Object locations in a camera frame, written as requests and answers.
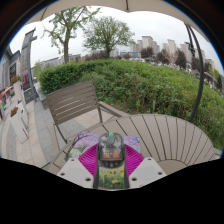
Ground distant apartment buildings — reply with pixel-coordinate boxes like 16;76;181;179
129;34;218;73

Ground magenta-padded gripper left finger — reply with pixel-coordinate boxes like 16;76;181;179
56;143;101;190

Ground white flower planter box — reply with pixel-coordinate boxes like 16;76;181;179
8;105;30;145

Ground beige patio umbrella canopy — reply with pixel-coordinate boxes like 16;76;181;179
26;0;212;43

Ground dark curved umbrella pole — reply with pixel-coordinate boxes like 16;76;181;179
183;22;205;124

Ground grey stone sign pillar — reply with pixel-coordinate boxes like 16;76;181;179
19;27;40;105

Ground transparent computer mouse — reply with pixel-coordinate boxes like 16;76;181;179
97;131;127;170

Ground flower print mouse pad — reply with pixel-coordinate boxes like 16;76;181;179
61;130;142;190

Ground round leafy tree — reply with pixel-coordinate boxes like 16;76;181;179
82;15;136;60

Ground green hedge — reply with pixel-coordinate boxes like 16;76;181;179
37;58;224;152

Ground thin leaning tree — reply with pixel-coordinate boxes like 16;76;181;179
41;6;102;65

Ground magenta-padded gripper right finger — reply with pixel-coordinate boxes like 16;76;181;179
123;143;168;190

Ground brown slatted outdoor chair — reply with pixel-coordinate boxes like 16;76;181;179
45;79;131;145

